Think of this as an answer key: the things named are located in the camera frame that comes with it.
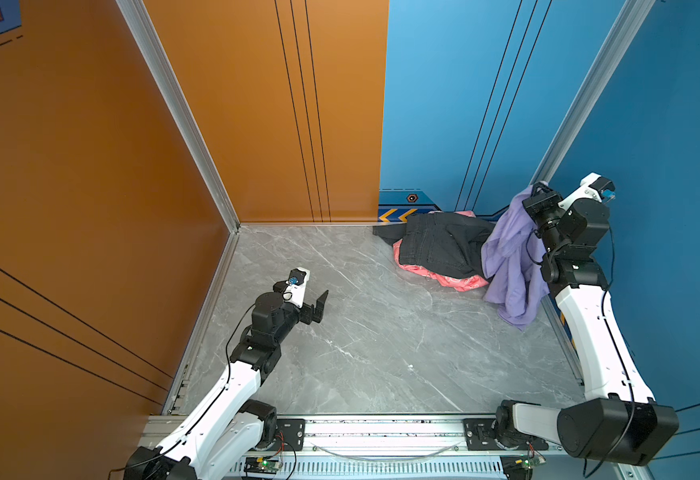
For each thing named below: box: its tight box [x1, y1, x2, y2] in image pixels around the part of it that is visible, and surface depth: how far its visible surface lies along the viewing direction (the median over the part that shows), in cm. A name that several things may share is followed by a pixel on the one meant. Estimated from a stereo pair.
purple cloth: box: [481, 182, 549, 331], surface depth 86 cm
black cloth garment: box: [373, 212, 495, 279], surface depth 102 cm
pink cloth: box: [393, 210, 489, 292], surface depth 99 cm
